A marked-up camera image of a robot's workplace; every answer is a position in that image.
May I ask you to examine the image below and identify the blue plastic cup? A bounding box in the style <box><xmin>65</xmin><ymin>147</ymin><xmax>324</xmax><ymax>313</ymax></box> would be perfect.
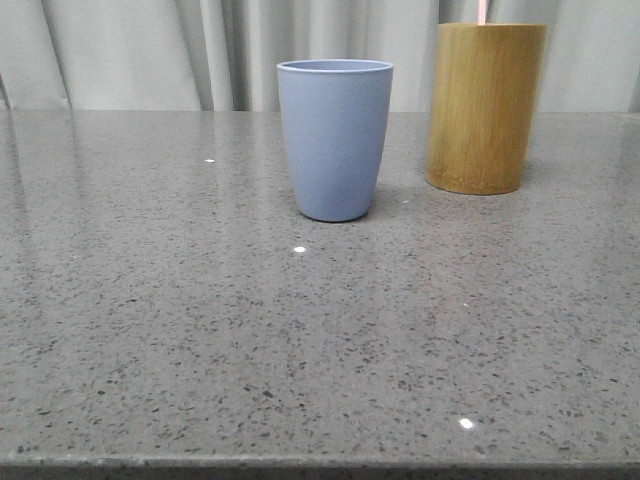
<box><xmin>277</xmin><ymin>59</ymin><xmax>393</xmax><ymax>222</ymax></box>

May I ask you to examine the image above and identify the pink chopstick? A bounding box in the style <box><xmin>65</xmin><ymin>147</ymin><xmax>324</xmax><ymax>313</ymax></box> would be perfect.
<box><xmin>477</xmin><ymin>0</ymin><xmax>489</xmax><ymax>25</ymax></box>

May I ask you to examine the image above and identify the bamboo cylinder holder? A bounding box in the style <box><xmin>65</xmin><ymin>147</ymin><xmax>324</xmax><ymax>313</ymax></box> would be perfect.
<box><xmin>426</xmin><ymin>23</ymin><xmax>547</xmax><ymax>195</ymax></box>

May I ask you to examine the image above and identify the grey pleated curtain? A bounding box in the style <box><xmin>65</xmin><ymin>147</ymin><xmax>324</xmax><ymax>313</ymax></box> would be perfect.
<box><xmin>1</xmin><ymin>1</ymin><xmax>639</xmax><ymax>112</ymax></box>

